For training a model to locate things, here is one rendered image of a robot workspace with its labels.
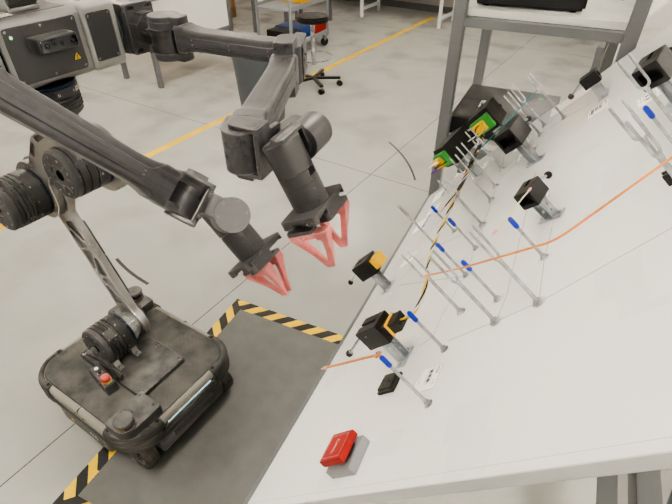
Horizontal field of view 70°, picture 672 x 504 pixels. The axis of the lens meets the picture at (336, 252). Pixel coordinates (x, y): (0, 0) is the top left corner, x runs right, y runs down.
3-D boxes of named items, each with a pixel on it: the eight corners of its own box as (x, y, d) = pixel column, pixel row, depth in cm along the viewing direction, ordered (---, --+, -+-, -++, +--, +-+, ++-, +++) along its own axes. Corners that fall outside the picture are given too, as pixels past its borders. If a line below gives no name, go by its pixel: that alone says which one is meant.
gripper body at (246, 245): (285, 238, 88) (259, 206, 86) (251, 273, 81) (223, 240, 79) (266, 247, 92) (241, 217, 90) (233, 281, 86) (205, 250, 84)
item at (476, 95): (445, 134, 165) (448, 115, 161) (468, 99, 190) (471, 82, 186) (545, 152, 154) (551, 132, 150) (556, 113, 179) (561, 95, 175)
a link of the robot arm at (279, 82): (278, 85, 106) (274, 32, 99) (304, 86, 105) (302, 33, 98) (223, 186, 72) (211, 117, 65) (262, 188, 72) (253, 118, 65)
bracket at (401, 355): (405, 349, 86) (386, 330, 85) (414, 346, 84) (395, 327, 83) (395, 369, 83) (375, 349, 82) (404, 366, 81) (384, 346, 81)
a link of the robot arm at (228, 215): (186, 169, 83) (162, 213, 82) (192, 159, 72) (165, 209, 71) (247, 202, 87) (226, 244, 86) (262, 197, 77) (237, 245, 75)
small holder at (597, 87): (579, 108, 117) (563, 88, 116) (611, 86, 112) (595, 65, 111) (578, 115, 114) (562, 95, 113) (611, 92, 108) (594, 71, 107)
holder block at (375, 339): (380, 333, 86) (365, 318, 86) (400, 325, 82) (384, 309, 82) (370, 350, 84) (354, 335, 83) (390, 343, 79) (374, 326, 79)
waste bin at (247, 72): (238, 129, 422) (228, 55, 383) (239, 109, 458) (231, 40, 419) (290, 126, 427) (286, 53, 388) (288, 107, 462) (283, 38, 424)
